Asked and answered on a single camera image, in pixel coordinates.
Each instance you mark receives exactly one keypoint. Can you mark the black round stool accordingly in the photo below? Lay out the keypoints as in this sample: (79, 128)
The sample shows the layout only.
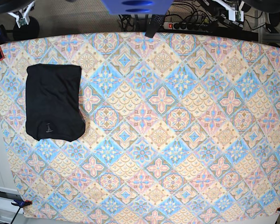
(27, 32)

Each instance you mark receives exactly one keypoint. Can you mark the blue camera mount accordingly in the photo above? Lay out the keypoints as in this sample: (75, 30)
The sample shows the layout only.
(137, 6)

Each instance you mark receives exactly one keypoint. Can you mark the white power strip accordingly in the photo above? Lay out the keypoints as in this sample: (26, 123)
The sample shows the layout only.
(184, 26)

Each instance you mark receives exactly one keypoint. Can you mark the patterned tablecloth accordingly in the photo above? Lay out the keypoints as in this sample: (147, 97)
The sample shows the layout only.
(179, 129)

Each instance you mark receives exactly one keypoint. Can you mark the black T-shirt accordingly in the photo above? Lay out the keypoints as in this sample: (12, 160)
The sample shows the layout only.
(52, 102)

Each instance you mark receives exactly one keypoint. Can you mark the black remote control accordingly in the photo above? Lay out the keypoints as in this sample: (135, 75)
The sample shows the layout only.
(156, 22)

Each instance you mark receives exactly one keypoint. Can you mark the bottom left blue clamp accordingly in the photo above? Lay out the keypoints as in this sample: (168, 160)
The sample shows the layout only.
(20, 204)

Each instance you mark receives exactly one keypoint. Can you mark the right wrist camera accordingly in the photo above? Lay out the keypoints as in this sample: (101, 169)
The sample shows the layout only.
(22, 21)

